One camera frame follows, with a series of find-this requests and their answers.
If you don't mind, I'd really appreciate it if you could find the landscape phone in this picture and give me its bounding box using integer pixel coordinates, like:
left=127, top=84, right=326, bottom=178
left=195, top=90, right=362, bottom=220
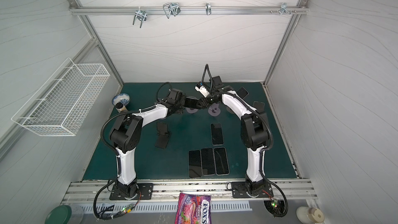
left=188, top=150, right=203, bottom=178
left=184, top=96, right=203, bottom=110

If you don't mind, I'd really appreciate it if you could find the black stand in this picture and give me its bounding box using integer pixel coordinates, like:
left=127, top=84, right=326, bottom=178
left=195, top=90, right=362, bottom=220
left=155, top=122, right=172, bottom=149
left=253, top=101, right=265, bottom=113

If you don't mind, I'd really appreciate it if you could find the purple phone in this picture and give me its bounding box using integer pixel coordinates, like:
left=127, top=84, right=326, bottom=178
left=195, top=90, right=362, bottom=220
left=201, top=148, right=216, bottom=176

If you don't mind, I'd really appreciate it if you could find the white-edged phone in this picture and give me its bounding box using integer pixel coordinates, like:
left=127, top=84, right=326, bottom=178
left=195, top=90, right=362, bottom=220
left=214, top=147, right=230, bottom=175

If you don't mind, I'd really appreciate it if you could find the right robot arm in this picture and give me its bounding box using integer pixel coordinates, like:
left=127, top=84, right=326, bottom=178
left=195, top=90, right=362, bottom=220
left=195, top=64, right=289, bottom=218

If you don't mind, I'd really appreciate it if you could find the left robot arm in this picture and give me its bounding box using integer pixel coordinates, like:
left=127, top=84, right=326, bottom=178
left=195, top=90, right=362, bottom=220
left=100, top=88, right=186, bottom=199

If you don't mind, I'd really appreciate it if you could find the round stand of upright phone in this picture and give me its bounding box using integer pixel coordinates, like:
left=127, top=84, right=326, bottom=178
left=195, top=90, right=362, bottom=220
left=208, top=103, right=221, bottom=117

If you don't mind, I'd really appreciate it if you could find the round stand of middle phone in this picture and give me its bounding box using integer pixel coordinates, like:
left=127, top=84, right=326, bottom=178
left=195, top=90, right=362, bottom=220
left=186, top=108, right=198, bottom=114

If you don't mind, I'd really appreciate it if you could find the round stand of tilted phone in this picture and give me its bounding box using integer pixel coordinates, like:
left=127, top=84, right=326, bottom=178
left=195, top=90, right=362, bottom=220
left=226, top=106, right=234, bottom=114

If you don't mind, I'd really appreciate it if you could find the blue white bowl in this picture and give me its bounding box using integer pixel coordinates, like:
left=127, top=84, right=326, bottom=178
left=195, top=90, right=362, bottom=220
left=112, top=93, right=130, bottom=106

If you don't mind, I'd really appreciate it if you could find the metal clamp small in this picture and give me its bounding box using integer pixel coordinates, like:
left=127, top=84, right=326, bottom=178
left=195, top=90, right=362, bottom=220
left=205, top=3, right=211, bottom=16

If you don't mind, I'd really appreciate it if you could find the metal clamp middle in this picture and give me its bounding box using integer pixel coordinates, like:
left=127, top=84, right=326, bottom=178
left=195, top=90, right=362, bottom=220
left=163, top=2, right=181, bottom=19

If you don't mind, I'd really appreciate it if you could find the metal clamp left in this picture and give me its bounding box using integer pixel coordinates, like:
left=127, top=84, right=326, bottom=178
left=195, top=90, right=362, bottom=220
left=133, top=9, right=147, bottom=28

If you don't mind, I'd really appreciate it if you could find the Fox's candy bag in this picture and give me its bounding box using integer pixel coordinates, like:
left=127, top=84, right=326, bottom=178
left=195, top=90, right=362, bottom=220
left=175, top=192, right=211, bottom=224

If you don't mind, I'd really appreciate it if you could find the metal clamp right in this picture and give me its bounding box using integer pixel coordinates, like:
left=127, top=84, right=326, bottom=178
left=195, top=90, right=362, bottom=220
left=269, top=3, right=297, bottom=16

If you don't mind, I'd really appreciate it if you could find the aluminium crossbar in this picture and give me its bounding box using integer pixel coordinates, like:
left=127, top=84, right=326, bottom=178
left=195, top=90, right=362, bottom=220
left=69, top=5, right=309, bottom=16

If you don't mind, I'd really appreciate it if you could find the white round container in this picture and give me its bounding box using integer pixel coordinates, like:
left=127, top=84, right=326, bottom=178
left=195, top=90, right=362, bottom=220
left=296, top=206, right=325, bottom=224

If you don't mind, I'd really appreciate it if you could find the green lid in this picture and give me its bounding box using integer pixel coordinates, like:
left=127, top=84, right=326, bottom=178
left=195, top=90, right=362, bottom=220
left=45, top=205, right=72, bottom=224

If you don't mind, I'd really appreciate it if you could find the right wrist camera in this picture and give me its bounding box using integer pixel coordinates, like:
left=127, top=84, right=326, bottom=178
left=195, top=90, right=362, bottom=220
left=195, top=82, right=210, bottom=97

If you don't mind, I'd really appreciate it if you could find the white wire basket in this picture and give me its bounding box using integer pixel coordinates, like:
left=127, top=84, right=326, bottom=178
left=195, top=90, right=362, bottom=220
left=11, top=58, right=110, bottom=136

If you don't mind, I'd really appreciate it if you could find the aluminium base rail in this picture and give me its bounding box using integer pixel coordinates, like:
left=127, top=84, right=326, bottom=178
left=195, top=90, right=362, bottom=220
left=61, top=179, right=318, bottom=204

